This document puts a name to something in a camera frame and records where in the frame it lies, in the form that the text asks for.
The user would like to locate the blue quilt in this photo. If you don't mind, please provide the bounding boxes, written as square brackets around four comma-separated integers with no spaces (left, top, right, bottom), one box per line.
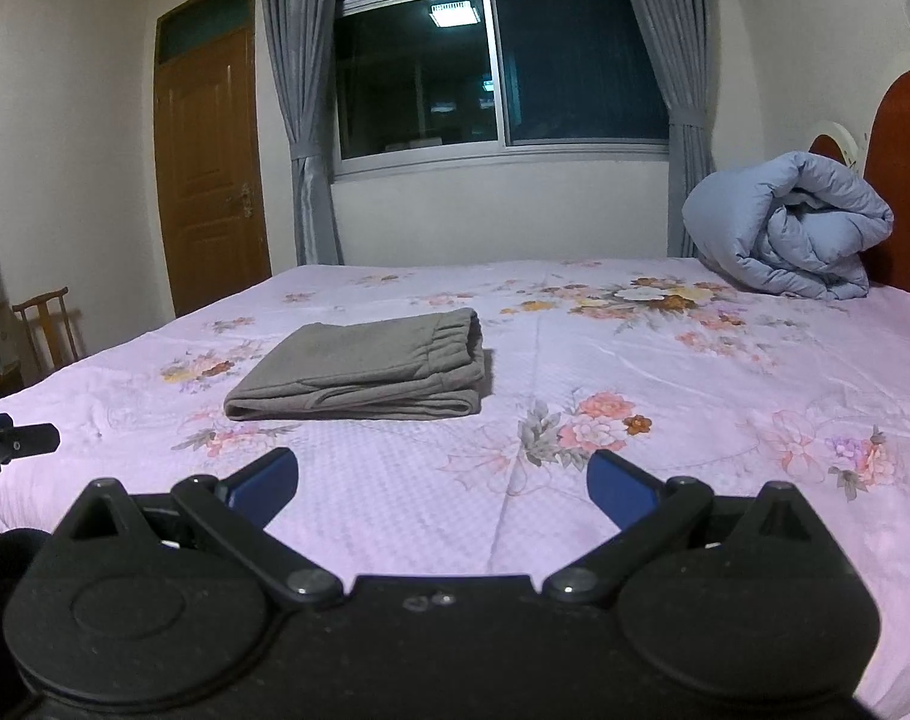
[681,151,896,302]

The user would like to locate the brown wooden door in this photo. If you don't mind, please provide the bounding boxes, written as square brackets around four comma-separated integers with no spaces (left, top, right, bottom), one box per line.
[153,0,274,318]

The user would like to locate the pink floral bed sheet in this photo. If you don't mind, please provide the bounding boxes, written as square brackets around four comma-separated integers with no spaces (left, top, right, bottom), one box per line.
[0,256,910,720]

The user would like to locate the grey curtain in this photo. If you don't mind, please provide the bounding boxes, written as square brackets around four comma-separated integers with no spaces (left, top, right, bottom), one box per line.
[257,0,345,268]
[609,0,720,260]

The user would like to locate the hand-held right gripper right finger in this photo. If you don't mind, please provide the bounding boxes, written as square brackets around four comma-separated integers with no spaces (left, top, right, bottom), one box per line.
[541,448,835,608]

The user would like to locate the wooden chair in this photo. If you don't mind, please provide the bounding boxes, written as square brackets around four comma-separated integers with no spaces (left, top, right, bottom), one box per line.
[12,286,82,377]

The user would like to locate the red-brown wooden headboard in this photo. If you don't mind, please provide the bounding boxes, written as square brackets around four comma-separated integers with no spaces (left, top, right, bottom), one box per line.
[807,69,910,308]

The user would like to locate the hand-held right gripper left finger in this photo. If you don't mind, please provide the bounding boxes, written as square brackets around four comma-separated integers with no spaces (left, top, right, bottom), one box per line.
[50,447,345,610]

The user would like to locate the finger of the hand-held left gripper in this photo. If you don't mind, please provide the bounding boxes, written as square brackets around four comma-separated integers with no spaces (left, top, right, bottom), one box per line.
[0,412,61,475]

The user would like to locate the grey-green pants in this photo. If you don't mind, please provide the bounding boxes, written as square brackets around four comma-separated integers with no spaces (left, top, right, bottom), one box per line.
[224,307,487,422]

